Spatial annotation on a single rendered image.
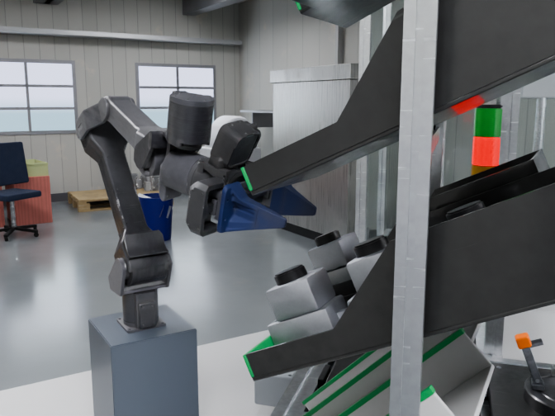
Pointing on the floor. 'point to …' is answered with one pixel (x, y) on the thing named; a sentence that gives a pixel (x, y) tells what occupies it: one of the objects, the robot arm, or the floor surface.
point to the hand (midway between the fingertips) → (277, 208)
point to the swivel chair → (16, 158)
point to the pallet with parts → (149, 185)
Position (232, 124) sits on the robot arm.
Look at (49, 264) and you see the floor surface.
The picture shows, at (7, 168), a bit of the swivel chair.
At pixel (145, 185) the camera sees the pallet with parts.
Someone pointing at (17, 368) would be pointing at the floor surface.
